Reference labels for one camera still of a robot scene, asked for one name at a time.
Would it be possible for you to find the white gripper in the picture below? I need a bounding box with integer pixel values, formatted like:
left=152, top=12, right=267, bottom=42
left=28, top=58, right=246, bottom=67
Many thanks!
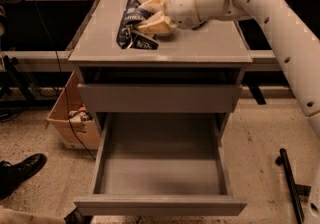
left=135, top=0, right=200, bottom=36

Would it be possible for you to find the blue chip bag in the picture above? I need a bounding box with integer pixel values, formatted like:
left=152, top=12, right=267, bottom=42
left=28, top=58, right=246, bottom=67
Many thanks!
left=116, top=0, right=158, bottom=50

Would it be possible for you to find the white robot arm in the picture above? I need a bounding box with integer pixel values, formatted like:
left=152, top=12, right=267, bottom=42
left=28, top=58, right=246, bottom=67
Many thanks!
left=135, top=0, right=320, bottom=136

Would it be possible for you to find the grey drawer cabinet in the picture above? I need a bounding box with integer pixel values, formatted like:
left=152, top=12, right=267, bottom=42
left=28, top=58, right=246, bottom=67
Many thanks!
left=69, top=0, right=252, bottom=134

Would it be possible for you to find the closed upper drawer front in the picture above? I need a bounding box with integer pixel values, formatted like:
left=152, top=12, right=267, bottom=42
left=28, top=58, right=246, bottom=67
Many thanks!
left=78, top=83, right=242, bottom=113

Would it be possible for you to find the open middle drawer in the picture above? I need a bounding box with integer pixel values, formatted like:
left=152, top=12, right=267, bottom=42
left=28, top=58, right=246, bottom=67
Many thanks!
left=74, top=113, right=247, bottom=216

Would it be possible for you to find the cardboard box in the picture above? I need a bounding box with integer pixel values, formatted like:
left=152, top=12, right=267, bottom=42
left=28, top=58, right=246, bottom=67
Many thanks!
left=47, top=73, right=100, bottom=150

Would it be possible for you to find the black chair leg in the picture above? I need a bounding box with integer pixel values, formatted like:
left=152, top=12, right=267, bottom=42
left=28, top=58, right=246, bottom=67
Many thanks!
left=275, top=148, right=311, bottom=224

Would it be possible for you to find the black shoe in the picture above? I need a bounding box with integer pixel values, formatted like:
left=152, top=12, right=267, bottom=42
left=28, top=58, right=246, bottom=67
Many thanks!
left=0, top=153, right=47, bottom=199

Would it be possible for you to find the black cable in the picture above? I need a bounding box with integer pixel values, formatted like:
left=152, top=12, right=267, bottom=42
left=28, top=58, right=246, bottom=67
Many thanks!
left=14, top=0, right=97, bottom=161

